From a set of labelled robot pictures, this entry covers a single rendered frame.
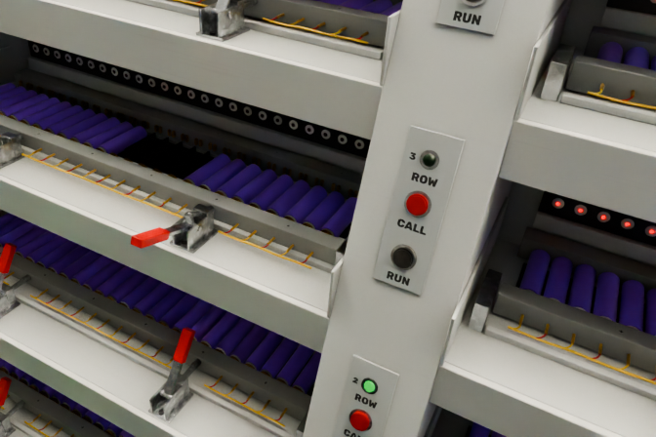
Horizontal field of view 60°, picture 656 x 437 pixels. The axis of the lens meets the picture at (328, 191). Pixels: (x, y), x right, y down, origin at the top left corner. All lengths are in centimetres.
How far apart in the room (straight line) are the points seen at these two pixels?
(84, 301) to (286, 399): 28
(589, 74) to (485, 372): 23
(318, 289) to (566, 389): 21
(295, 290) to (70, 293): 35
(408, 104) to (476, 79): 5
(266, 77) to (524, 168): 21
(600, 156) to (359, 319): 22
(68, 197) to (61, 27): 17
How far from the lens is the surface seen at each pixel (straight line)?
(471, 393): 47
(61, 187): 66
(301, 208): 56
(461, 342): 48
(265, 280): 51
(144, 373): 69
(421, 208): 41
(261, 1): 54
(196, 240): 54
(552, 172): 41
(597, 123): 42
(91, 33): 58
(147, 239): 49
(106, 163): 64
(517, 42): 40
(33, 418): 93
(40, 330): 77
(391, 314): 45
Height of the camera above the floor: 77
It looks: 17 degrees down
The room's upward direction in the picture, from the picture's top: 12 degrees clockwise
